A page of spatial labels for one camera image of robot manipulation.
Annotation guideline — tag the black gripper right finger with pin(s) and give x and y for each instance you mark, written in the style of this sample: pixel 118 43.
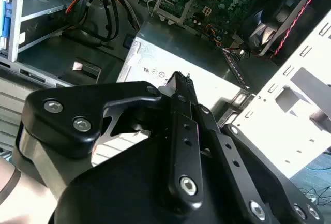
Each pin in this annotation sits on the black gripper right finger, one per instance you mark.
pixel 230 154

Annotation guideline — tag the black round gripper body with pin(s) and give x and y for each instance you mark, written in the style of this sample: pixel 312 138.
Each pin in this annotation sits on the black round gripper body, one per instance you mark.
pixel 116 198

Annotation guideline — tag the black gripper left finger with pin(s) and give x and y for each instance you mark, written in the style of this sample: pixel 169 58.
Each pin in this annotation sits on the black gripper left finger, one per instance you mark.
pixel 51 125

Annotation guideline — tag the metal socket cover frame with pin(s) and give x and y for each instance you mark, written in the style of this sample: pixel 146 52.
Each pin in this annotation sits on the metal socket cover frame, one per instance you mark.
pixel 191 5

